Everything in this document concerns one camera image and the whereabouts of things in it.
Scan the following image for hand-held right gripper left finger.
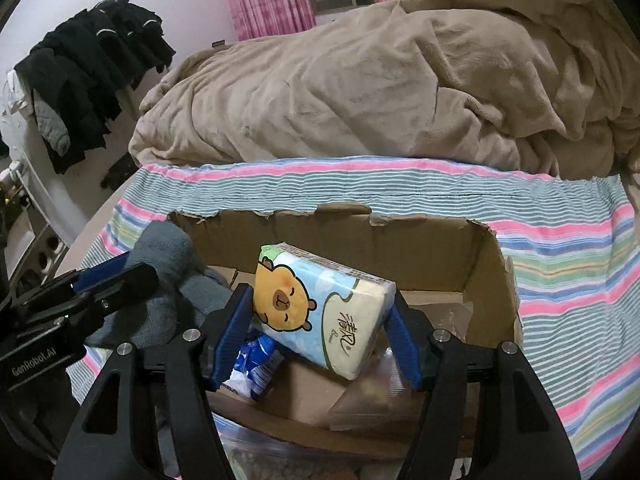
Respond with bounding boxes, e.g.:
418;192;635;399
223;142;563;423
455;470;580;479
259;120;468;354
52;282;258;480

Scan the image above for beige blanket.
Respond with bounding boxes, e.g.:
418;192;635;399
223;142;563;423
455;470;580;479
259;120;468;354
127;0;640;182

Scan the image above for grey sock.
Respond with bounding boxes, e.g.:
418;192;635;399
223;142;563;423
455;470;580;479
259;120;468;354
85;220;236;352

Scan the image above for clear plastic bag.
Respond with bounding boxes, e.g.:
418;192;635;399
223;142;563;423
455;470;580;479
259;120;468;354
215;410;401;480

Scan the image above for blue white snack packet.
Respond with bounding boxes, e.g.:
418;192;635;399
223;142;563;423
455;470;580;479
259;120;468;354
220;332;287;402

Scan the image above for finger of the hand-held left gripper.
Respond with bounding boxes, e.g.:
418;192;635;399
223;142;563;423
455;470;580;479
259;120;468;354
50;252;133;296
70;264;162;322

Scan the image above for bear print tissue pack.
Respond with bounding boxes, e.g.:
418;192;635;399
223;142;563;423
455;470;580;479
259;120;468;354
252;242;398;382

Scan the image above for striped bedsheet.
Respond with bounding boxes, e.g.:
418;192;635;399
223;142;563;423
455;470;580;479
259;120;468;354
65;157;640;480

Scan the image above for grey hanging garment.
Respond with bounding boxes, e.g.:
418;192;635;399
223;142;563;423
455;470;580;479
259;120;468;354
32;94;72;157

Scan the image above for black hanging clothes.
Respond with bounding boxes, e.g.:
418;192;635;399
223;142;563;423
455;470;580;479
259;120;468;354
14;0;177;175

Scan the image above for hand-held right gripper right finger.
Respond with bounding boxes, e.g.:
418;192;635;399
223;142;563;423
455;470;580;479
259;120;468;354
382;292;583;480

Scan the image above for cardboard box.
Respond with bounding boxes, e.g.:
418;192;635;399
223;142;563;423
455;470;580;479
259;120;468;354
165;205;524;461

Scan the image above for clear plastic wrapper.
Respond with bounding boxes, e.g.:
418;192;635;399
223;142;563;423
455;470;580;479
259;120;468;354
330;300;476;431

